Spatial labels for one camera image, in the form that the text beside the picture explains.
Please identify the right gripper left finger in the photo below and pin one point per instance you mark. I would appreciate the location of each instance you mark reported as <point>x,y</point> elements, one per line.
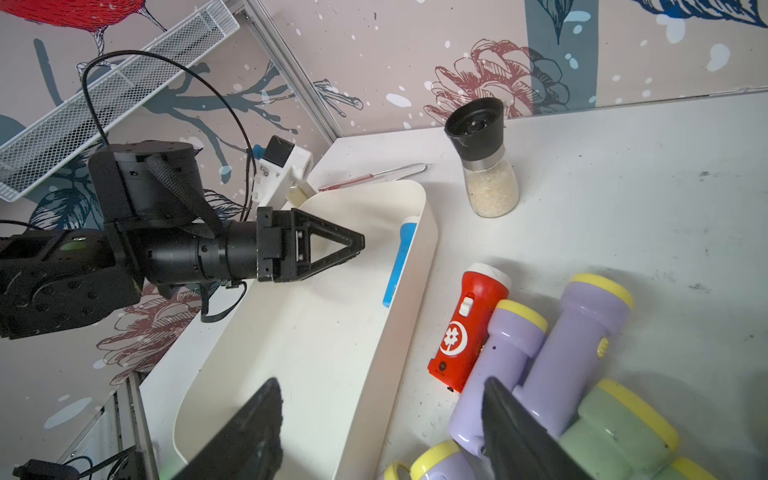
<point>248,446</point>

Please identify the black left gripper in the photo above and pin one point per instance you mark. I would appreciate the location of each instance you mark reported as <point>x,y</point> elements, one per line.
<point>295,245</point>

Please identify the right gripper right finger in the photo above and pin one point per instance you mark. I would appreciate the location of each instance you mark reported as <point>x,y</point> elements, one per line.
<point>516,445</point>

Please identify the blue flashlight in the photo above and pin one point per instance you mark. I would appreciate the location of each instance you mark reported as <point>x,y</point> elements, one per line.
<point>406,233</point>

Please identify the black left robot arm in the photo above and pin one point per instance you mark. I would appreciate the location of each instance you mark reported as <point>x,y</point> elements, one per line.
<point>157,229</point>

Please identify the white rectangular storage tray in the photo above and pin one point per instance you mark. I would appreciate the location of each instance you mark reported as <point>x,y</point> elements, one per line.
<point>336,351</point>

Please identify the purple flashlight lying across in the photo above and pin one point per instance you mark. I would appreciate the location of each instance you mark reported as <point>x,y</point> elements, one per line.
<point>444,461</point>

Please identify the green flashlight left of pair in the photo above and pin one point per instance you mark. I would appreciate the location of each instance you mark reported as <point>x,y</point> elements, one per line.
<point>617,434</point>

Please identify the green flashlight of pair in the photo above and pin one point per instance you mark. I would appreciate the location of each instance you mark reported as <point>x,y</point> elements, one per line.
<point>683,469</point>
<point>617,434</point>

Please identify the purple flashlight beside red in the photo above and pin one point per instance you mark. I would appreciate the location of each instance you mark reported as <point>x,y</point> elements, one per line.
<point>516,333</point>

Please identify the tall purple flashlight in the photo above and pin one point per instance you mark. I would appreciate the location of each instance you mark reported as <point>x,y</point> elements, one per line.
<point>593,309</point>

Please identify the red flashlight with white logo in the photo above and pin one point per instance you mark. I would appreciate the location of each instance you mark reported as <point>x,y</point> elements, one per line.
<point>482,288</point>

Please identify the green flashlight right of pair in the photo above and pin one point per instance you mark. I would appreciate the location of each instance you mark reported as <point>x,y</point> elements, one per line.
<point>683,469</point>

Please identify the black cap spice grinder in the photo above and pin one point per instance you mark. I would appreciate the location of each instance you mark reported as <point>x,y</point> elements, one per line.
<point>476,131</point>

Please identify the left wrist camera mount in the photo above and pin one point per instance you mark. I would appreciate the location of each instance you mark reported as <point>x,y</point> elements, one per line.
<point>282,174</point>

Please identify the white wire mesh shelf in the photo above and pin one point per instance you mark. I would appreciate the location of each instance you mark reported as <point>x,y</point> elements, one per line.
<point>34,154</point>

